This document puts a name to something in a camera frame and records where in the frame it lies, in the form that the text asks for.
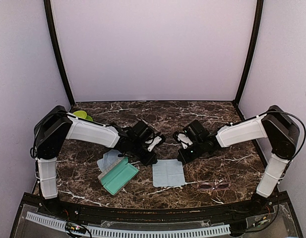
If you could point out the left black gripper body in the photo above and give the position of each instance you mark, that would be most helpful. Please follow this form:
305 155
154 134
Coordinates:
137 151

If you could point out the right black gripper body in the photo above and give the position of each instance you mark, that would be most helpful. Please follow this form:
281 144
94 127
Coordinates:
198 151

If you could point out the teal glasses case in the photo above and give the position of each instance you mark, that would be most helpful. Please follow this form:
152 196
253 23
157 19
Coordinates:
118 176

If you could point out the blue cleaning cloth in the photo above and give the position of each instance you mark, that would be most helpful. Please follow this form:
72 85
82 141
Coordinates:
108 159
168 173

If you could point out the pink frame sunglasses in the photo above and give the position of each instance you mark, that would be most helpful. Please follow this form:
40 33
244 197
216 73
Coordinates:
213 186

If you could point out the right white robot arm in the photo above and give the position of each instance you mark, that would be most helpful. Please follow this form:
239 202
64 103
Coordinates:
278 126

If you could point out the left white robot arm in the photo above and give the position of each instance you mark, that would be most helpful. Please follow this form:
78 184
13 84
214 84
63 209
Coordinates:
59 125

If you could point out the green plate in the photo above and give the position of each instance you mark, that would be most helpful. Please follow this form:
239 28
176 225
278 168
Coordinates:
89 118

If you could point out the green bowl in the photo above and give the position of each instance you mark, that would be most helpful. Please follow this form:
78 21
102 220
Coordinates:
80 114

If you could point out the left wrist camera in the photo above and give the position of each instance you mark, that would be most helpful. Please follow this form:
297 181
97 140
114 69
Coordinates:
144 135

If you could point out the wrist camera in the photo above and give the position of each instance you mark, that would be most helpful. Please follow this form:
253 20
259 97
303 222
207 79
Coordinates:
144 135
192 133

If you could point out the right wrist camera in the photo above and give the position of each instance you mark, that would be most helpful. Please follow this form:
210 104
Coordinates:
192 133

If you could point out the white slotted cable duct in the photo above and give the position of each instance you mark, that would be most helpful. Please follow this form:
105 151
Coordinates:
130 230

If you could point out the black front rail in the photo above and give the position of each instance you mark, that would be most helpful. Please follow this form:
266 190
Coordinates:
88 211

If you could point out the right black frame post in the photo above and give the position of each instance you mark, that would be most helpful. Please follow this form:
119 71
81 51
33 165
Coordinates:
250 52

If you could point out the black frame post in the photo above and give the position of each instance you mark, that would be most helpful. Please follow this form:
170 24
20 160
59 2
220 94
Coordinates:
57 51
250 52

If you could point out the left black frame post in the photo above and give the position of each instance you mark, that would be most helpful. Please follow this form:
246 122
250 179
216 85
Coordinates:
57 51

